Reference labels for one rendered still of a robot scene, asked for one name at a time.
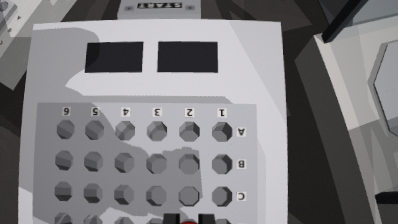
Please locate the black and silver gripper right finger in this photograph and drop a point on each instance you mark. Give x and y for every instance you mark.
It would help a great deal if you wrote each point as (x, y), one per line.
(206, 219)

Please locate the red-capped tube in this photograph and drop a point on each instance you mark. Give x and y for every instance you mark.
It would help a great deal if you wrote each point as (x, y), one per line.
(189, 221)

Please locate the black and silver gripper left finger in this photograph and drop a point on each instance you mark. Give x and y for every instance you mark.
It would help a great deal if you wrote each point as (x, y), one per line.
(171, 218)

